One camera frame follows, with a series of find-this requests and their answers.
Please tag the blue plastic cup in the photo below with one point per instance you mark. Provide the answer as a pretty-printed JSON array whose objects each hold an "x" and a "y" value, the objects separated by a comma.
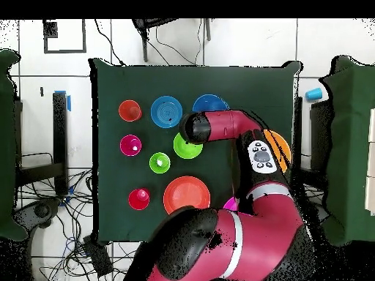
[{"x": 313, "y": 94}]

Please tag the orange-red plastic bowl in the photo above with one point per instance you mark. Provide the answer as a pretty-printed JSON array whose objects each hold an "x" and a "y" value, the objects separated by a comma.
[{"x": 184, "y": 193}]

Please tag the small green plastic bowl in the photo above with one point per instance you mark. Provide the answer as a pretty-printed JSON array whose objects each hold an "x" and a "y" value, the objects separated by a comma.
[{"x": 187, "y": 150}]

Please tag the orange plastic cup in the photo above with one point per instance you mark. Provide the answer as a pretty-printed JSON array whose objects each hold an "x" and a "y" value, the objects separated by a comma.
[{"x": 126, "y": 108}]

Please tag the large smooth blue bowl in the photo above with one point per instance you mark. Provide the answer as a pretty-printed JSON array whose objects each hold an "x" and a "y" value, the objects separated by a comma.
[{"x": 209, "y": 104}]

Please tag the dark green tablecloth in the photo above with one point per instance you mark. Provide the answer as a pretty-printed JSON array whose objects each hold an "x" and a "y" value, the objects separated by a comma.
[{"x": 205, "y": 82}]

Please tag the white box stack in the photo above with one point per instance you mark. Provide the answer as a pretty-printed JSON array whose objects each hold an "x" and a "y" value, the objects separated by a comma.
[{"x": 371, "y": 161}]

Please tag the black table frame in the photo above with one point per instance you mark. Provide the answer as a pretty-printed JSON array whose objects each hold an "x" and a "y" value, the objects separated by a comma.
[
  {"x": 60, "y": 131},
  {"x": 319, "y": 131}
]

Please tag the magenta plastic cup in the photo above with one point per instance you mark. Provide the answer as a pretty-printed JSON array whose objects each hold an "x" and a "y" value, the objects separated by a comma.
[{"x": 127, "y": 143}]

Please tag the black power strip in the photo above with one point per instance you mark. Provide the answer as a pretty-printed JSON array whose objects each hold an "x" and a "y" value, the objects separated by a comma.
[{"x": 98, "y": 257}]

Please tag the green plastic cup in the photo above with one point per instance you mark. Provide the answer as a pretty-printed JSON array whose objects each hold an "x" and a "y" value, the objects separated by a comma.
[{"x": 155, "y": 164}]

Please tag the large yellow-orange plastic bowl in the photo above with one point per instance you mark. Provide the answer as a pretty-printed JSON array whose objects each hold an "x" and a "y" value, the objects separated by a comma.
[{"x": 281, "y": 146}]

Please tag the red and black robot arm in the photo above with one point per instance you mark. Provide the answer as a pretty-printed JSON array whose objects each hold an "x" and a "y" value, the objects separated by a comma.
[{"x": 263, "y": 234}]

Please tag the large pink plastic bowl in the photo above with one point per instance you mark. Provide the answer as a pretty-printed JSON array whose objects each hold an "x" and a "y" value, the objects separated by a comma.
[{"x": 231, "y": 205}]

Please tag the red plastic cup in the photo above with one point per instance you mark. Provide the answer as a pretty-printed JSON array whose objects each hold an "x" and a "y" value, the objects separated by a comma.
[{"x": 136, "y": 202}]

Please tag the green cloth side table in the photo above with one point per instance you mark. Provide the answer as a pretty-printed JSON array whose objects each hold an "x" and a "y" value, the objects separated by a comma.
[
  {"x": 348, "y": 146},
  {"x": 7, "y": 146}
]

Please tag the black camera tripod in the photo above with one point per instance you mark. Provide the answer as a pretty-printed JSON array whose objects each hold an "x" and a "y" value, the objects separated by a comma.
[{"x": 144, "y": 44}]

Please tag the small ringed blue bowl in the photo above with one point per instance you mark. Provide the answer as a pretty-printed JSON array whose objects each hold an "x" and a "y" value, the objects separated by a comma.
[{"x": 164, "y": 112}]

